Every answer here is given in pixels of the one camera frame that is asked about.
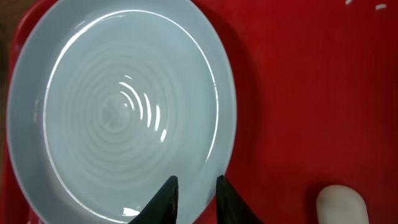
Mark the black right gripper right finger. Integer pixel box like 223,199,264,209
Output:
216,175,264,224

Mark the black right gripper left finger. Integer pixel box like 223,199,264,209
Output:
129,175,178,224

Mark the white plastic spoon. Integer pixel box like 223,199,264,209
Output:
316,185,369,224

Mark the light blue plate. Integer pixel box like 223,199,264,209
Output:
7,0,237,223

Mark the red plastic tray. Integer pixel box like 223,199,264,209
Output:
1,0,397,223

